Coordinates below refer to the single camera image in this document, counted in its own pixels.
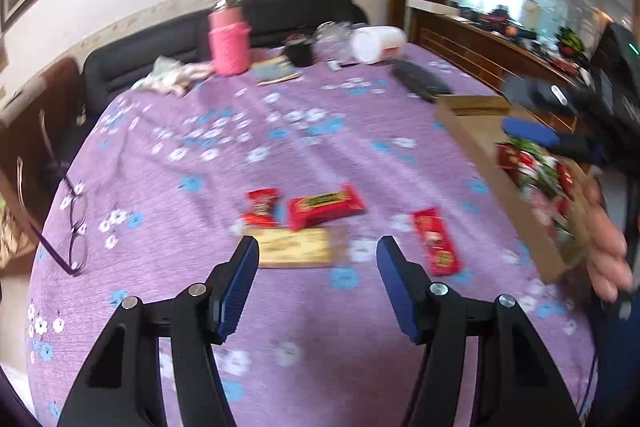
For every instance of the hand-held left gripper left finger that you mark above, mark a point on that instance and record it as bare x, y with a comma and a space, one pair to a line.
240, 287

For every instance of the pink knit-sleeved bottle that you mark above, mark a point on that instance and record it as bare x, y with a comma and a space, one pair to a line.
229, 47

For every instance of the person's right hand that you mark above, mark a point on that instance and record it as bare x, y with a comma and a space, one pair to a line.
607, 257

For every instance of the green booklet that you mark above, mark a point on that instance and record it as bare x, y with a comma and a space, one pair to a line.
275, 71

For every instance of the brown chair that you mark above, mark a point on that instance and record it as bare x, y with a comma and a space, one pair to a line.
30, 127

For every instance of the red face-print snack packet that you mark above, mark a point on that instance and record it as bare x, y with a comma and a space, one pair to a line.
436, 241

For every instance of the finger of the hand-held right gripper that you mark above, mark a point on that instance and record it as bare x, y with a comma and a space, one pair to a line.
530, 132
540, 92

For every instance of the purple eyeglasses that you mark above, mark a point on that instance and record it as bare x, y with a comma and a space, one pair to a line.
79, 252

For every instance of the black cup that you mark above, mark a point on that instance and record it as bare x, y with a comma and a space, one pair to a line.
300, 54

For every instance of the clear glass cup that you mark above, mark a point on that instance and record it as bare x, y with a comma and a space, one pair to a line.
332, 37

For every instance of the shallow cardboard box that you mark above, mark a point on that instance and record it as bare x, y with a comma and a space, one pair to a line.
475, 152

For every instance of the small red candy packet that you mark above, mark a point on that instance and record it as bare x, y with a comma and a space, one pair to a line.
262, 207

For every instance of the pile of mixed snack packets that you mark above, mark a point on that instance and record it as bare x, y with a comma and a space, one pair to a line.
540, 177

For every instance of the purple floral tablecloth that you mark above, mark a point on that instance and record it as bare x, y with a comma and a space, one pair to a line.
300, 147

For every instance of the white plastic jar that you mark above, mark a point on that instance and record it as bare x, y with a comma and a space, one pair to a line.
372, 44

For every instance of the patterned bag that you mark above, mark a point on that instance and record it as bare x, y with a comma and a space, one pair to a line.
12, 237

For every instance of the red gold-label snack packet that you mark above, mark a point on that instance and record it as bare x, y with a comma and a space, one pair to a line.
325, 206

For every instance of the row of small trinkets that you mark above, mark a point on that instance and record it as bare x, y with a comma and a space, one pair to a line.
570, 39

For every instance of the yellow snack packet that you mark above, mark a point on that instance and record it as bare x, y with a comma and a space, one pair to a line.
292, 248

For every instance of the person's blue clothing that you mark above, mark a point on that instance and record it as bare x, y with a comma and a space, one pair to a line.
615, 367

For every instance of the white cloth gloves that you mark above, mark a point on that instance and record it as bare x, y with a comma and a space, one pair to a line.
170, 79

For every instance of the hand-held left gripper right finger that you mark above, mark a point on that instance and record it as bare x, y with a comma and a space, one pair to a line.
400, 287

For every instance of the dark sofa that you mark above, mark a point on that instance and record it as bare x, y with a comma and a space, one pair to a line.
130, 57

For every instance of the black and white lighter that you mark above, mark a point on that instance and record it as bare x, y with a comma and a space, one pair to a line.
334, 64

